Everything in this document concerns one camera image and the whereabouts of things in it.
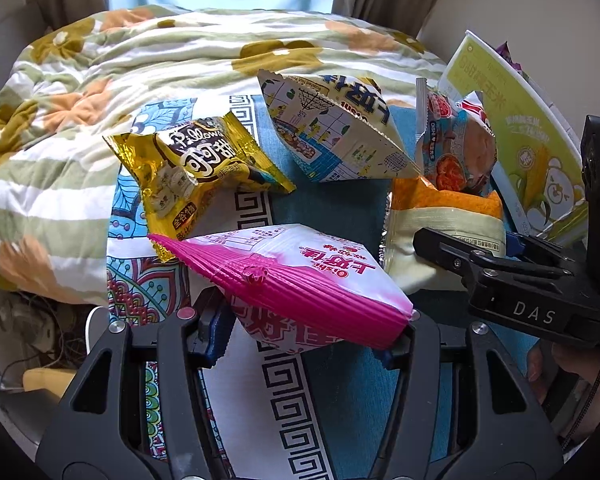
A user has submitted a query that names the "tangle of floor cables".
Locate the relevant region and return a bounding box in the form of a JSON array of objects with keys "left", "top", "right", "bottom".
[{"left": 0, "top": 292, "right": 83, "bottom": 363}]

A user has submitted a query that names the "pink white snack packet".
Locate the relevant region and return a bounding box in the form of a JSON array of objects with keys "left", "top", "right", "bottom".
[{"left": 147, "top": 223, "right": 415, "bottom": 357}]

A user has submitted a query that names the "red pink cracker packet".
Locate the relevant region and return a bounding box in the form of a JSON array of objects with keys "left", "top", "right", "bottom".
[{"left": 414, "top": 77, "right": 499, "bottom": 196}]

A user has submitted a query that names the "floral striped blanket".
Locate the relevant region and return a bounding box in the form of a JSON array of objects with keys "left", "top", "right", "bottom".
[{"left": 0, "top": 4, "right": 447, "bottom": 307}]

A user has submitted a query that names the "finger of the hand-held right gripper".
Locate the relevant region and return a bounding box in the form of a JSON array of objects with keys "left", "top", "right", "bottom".
[
  {"left": 412, "top": 227, "right": 481, "bottom": 289},
  {"left": 505, "top": 232, "right": 577, "bottom": 277}
]

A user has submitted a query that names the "yellow box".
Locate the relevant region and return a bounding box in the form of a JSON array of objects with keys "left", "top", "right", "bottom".
[{"left": 22, "top": 367, "right": 79, "bottom": 397}]

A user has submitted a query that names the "green cardboard box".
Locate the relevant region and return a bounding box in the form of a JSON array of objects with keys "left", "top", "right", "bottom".
[{"left": 437, "top": 30, "right": 592, "bottom": 249}]

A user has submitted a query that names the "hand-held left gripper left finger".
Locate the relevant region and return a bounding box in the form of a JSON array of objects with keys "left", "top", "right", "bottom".
[{"left": 35, "top": 287, "right": 236, "bottom": 480}]

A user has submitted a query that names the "white blue chip packet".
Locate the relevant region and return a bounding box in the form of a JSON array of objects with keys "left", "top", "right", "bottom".
[{"left": 256, "top": 71, "right": 424, "bottom": 185}]

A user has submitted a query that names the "pale green orange snack packet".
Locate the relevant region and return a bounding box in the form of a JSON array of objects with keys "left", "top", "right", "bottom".
[{"left": 380, "top": 176, "right": 509, "bottom": 294}]

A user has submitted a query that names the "person's right hand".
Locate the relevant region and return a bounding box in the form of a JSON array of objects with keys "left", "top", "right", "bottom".
[{"left": 526, "top": 342, "right": 600, "bottom": 413}]

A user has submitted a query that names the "black cable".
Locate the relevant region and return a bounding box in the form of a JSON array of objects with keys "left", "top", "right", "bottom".
[{"left": 564, "top": 344, "right": 600, "bottom": 442}]

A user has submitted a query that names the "patterned blue tablecloth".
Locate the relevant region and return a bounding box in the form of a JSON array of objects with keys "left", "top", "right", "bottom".
[{"left": 105, "top": 92, "right": 541, "bottom": 480}]

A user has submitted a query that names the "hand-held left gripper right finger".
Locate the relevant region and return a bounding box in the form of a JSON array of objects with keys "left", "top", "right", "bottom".
[{"left": 370, "top": 310, "right": 566, "bottom": 480}]

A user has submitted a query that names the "gold snack packet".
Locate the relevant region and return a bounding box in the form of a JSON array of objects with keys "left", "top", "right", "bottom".
[{"left": 102, "top": 112, "right": 297, "bottom": 264}]

